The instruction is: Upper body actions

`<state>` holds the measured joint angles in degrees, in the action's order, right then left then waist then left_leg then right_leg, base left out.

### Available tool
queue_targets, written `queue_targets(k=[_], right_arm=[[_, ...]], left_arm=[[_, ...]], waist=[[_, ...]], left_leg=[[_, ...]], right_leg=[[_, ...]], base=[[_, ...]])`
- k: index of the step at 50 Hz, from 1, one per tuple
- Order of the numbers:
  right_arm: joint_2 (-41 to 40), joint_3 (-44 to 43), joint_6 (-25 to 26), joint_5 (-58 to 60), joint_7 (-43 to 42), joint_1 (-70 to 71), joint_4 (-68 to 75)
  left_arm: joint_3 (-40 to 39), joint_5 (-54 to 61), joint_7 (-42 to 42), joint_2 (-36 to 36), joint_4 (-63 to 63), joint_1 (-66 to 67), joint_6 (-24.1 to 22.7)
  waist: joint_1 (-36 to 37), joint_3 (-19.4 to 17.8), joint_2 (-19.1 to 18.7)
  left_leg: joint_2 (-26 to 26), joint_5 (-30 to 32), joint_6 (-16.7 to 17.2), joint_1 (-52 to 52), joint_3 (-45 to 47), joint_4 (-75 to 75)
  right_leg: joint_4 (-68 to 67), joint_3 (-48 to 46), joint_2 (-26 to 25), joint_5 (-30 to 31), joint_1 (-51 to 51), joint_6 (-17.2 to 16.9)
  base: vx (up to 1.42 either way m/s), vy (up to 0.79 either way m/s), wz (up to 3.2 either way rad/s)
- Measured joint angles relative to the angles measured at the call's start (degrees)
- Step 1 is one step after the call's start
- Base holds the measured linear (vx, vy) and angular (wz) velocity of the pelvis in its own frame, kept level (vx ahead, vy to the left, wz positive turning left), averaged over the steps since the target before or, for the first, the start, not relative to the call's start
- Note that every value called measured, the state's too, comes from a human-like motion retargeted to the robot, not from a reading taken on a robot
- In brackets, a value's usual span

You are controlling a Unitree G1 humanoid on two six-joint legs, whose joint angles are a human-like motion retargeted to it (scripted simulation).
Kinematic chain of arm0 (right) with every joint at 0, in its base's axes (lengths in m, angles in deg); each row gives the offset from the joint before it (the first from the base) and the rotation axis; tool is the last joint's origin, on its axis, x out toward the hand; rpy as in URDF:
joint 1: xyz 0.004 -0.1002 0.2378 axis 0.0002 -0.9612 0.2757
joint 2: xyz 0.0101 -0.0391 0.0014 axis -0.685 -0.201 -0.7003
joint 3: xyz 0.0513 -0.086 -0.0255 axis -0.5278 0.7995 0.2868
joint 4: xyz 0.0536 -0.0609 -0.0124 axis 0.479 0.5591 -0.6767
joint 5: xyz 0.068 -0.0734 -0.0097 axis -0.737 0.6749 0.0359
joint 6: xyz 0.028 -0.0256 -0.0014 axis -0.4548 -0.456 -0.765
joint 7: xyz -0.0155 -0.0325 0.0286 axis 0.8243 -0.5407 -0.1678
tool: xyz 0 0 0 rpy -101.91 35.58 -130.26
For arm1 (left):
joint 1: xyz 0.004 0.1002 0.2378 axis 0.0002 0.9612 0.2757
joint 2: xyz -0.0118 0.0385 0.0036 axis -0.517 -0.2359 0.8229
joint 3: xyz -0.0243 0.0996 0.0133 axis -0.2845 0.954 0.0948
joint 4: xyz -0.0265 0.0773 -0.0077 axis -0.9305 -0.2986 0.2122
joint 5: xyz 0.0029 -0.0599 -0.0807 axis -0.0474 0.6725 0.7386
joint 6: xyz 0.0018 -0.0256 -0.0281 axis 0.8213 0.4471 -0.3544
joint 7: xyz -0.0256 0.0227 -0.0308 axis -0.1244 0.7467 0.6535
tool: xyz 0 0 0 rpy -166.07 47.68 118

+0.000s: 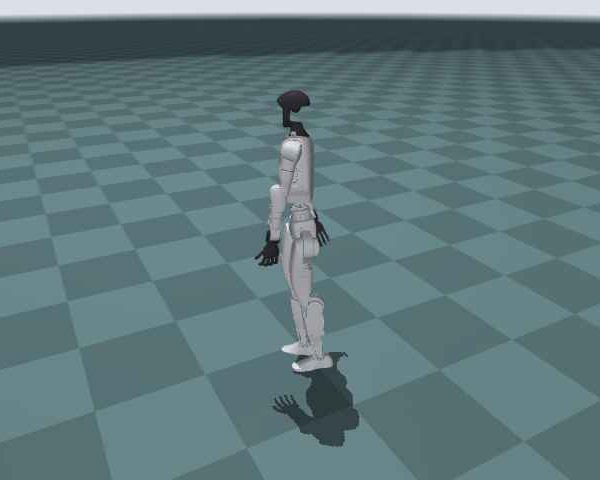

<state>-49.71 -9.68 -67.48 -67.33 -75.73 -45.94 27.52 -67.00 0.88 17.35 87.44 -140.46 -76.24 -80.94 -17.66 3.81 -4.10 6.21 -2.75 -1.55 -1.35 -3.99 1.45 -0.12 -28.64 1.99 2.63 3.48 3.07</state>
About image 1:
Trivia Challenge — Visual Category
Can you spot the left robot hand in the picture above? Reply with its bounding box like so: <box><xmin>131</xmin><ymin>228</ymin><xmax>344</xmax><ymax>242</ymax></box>
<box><xmin>255</xmin><ymin>230</ymin><xmax>280</xmax><ymax>267</ymax></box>

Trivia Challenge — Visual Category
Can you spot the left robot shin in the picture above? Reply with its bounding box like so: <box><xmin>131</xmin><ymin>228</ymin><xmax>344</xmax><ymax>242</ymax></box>
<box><xmin>301</xmin><ymin>300</ymin><xmax>325</xmax><ymax>361</ymax></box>

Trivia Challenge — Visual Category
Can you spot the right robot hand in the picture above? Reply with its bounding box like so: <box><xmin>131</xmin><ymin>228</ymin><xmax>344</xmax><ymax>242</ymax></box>
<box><xmin>313</xmin><ymin>209</ymin><xmax>330</xmax><ymax>247</ymax></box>

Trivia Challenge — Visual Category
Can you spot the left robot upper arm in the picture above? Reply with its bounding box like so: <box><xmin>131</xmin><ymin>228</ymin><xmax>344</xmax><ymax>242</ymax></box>
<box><xmin>269</xmin><ymin>140</ymin><xmax>302</xmax><ymax>199</ymax></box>

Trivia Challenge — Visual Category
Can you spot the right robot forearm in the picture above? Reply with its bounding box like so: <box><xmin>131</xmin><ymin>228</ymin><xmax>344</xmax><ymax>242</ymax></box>
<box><xmin>304</xmin><ymin>202</ymin><xmax>316</xmax><ymax>218</ymax></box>

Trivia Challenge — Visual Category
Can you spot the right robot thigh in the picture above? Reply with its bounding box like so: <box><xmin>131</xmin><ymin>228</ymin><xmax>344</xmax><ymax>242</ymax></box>
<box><xmin>280</xmin><ymin>222</ymin><xmax>312</xmax><ymax>300</ymax></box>

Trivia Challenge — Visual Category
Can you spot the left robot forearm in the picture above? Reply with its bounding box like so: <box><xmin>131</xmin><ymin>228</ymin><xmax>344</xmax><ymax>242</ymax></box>
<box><xmin>267</xmin><ymin>189</ymin><xmax>286</xmax><ymax>241</ymax></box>

